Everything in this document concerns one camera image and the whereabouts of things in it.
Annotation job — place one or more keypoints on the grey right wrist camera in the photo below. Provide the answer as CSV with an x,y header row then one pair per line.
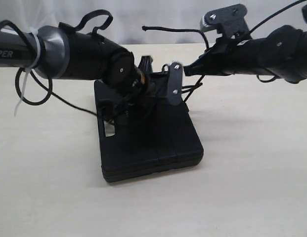
x,y
228,21

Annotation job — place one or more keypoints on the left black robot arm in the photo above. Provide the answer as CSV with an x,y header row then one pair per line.
x,y
63,53

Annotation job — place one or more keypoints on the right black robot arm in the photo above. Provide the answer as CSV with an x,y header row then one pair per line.
x,y
281,55

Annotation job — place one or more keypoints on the black plastic carrying case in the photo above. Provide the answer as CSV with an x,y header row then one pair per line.
x,y
137,143

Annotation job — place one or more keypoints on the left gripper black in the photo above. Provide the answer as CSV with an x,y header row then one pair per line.
x,y
134,86

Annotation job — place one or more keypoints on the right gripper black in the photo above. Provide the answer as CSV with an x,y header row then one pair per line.
x,y
224,58

